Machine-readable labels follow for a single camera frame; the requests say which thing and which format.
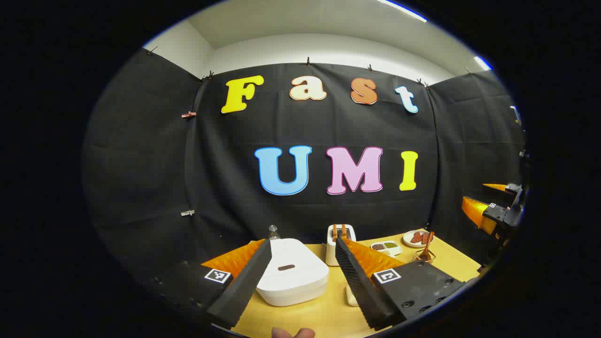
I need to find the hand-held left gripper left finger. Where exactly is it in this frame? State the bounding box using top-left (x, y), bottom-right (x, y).
top-left (143, 238), bottom-right (273, 330)

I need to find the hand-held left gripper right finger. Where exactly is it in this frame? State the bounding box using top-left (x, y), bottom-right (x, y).
top-left (334, 237), bottom-right (468, 331)

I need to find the white rice cooker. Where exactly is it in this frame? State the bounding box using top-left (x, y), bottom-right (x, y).
top-left (256, 238), bottom-right (330, 307)

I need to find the brown wooden spoon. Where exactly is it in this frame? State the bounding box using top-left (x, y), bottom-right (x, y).
top-left (419, 231), bottom-right (436, 261)

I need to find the white toaster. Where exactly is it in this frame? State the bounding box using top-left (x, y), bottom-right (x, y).
top-left (325, 224), bottom-right (356, 267)

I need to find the white divided dish of grains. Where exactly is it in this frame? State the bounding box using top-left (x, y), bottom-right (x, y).
top-left (370, 241), bottom-right (403, 257)

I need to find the white round plate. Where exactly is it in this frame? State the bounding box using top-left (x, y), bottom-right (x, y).
top-left (403, 230), bottom-right (435, 248)

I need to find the black backdrop cloth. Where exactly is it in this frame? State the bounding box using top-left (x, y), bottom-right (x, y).
top-left (82, 47), bottom-right (526, 301)

